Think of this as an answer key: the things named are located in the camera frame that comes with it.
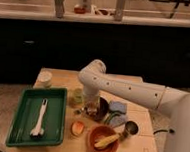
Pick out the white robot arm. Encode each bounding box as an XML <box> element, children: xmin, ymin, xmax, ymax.
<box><xmin>78</xmin><ymin>59</ymin><xmax>190</xmax><ymax>152</ymax></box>

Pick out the purple bowl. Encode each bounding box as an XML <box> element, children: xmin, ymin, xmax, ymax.
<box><xmin>86</xmin><ymin>97</ymin><xmax>109</xmax><ymax>121</ymax></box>

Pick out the orange clay bowl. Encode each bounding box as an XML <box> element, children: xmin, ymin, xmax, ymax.
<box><xmin>86</xmin><ymin>125</ymin><xmax>119</xmax><ymax>152</ymax></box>

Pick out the red bowl on shelf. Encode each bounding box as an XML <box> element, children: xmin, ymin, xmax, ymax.
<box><xmin>74</xmin><ymin>7</ymin><xmax>86</xmax><ymax>14</ymax></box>

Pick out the green plastic cup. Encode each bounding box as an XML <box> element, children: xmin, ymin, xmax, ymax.
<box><xmin>71</xmin><ymin>88</ymin><xmax>83</xmax><ymax>106</ymax></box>

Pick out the small metal object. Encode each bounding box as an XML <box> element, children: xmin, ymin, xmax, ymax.
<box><xmin>73</xmin><ymin>109</ymin><xmax>82</xmax><ymax>115</ymax></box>

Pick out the orange peach toy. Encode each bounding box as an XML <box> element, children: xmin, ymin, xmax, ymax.
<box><xmin>71</xmin><ymin>121</ymin><xmax>85</xmax><ymax>136</ymax></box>

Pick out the blue cloth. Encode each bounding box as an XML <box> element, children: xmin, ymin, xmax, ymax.
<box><xmin>109</xmin><ymin>101</ymin><xmax>127</xmax><ymax>114</ymax></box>

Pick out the yellow corn cob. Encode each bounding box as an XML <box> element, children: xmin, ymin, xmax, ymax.
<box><xmin>94</xmin><ymin>134</ymin><xmax>119</xmax><ymax>149</ymax></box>

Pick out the silver metal cup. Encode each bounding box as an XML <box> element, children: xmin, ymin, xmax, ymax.
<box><xmin>122</xmin><ymin>121</ymin><xmax>139</xmax><ymax>139</ymax></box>

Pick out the white round container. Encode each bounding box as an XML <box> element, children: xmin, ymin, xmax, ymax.
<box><xmin>38</xmin><ymin>71</ymin><xmax>52</xmax><ymax>88</ymax></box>

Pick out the white dish brush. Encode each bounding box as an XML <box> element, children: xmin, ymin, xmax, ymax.
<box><xmin>30</xmin><ymin>99</ymin><xmax>48</xmax><ymax>138</ymax></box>

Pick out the green plastic tray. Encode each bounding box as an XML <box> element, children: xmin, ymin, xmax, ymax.
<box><xmin>5</xmin><ymin>88</ymin><xmax>67</xmax><ymax>147</ymax></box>

